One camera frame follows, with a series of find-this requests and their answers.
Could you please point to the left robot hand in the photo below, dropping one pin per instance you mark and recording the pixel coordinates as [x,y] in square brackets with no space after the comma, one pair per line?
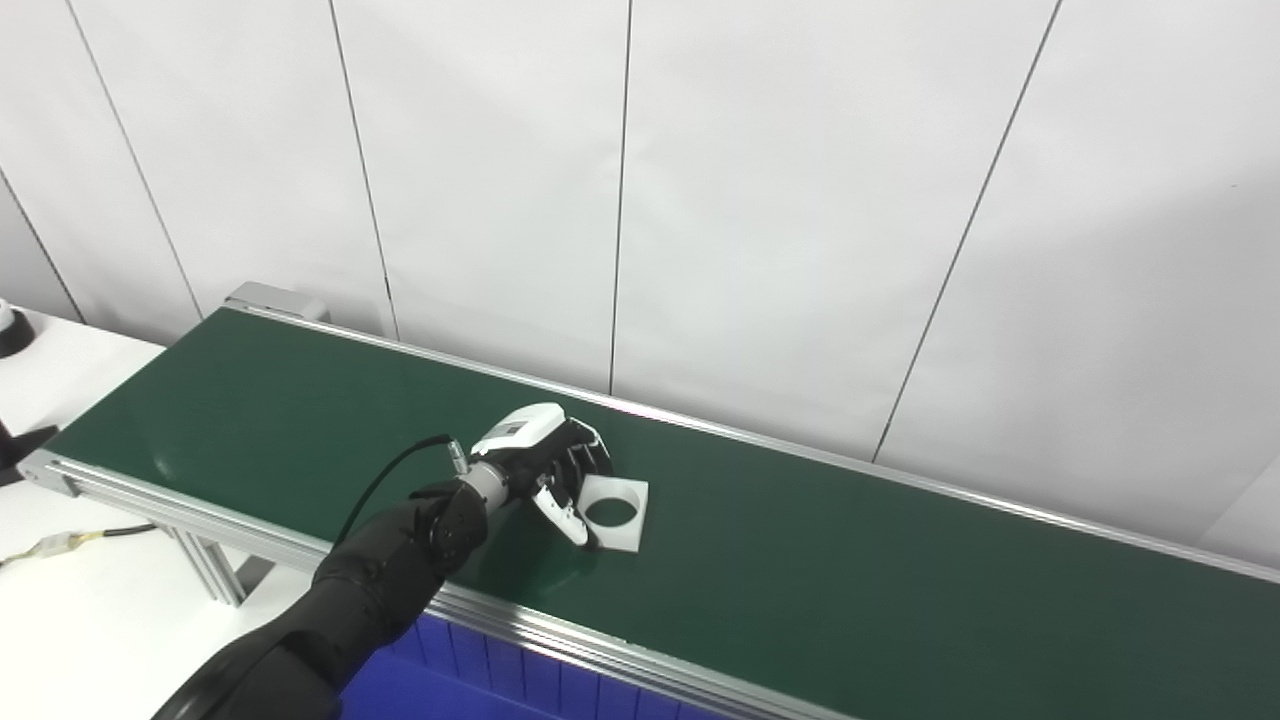
[535,445]

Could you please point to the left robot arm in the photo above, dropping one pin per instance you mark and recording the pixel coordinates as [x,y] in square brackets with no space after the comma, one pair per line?
[370,590]

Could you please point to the blue plastic bin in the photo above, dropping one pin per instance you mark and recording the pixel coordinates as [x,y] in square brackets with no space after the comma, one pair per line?
[470,675]

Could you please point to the green conveyor belt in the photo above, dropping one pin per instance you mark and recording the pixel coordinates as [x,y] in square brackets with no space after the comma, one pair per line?
[250,540]
[850,560]

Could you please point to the aluminium conveyor leg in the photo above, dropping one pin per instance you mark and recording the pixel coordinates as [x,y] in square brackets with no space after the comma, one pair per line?
[215,570]

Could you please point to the black object on table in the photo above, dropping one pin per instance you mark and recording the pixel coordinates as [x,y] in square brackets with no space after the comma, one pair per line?
[20,450]

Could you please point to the black and white round object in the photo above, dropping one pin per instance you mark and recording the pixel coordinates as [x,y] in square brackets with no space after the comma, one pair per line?
[10,335]

